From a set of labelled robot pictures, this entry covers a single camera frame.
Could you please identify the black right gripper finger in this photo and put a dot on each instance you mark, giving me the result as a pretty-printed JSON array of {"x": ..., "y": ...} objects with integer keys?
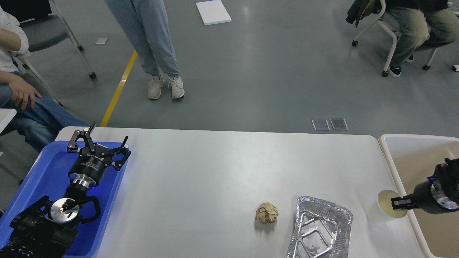
[{"x": 403, "y": 203}]

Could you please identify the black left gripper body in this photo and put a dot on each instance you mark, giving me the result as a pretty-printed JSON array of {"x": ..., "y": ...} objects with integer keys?
[{"x": 90, "y": 167}]

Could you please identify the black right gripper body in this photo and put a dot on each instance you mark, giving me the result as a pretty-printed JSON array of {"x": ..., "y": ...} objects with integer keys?
[{"x": 430, "y": 197}]

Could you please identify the white paper cup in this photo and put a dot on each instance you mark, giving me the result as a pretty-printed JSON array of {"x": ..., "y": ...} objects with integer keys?
[{"x": 381, "y": 210}]

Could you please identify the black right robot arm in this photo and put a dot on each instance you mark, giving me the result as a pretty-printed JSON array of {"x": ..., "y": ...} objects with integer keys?
[{"x": 448, "y": 175}]

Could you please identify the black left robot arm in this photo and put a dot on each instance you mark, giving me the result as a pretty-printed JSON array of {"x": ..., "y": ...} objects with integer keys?
[{"x": 63, "y": 205}]

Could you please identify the yellow floor tape line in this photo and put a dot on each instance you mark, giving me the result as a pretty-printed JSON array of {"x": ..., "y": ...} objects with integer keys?
[{"x": 118, "y": 91}]

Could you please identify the blue plastic tray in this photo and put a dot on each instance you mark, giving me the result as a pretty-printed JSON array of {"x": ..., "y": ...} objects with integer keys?
[{"x": 49, "y": 177}]

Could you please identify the beige plastic bin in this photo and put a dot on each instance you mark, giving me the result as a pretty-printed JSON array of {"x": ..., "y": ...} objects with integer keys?
[{"x": 412, "y": 158}]

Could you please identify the seated person in blue jeans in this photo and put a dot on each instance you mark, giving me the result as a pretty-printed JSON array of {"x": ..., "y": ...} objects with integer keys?
[{"x": 39, "y": 118}]

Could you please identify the white side table corner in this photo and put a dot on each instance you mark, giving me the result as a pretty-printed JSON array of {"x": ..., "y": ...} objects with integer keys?
[{"x": 6, "y": 115}]

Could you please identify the aluminium foil tray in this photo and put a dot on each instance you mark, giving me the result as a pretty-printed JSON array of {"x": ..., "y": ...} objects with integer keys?
[{"x": 322, "y": 229}]

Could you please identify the right clear floor plate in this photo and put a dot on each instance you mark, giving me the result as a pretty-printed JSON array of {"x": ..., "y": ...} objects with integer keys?
[{"x": 339, "y": 124}]

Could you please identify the clear floor plate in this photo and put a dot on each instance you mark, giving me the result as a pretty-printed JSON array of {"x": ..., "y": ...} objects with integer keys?
[
  {"x": 320, "y": 124},
  {"x": 339, "y": 124}
]

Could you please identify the left clear floor plate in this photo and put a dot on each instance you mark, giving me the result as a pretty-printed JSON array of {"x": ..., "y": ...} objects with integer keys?
[{"x": 320, "y": 124}]

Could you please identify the grey chair at left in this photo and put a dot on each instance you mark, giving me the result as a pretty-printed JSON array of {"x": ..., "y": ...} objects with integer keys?
[{"x": 44, "y": 26}]

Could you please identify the standing person in grey pants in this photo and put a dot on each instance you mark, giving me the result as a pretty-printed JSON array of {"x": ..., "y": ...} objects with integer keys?
[{"x": 145, "y": 24}]

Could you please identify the crumpled brown paper ball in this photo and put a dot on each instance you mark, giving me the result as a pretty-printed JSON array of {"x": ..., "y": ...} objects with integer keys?
[{"x": 267, "y": 213}]

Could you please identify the white board on floor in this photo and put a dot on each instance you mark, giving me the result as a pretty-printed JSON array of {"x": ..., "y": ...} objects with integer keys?
[{"x": 213, "y": 12}]

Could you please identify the seated person in green pants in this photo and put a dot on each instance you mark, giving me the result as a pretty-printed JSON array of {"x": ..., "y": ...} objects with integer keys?
[{"x": 423, "y": 24}]

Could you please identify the white chair at right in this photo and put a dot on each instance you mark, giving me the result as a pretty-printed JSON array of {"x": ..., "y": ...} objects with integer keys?
[{"x": 365, "y": 8}]

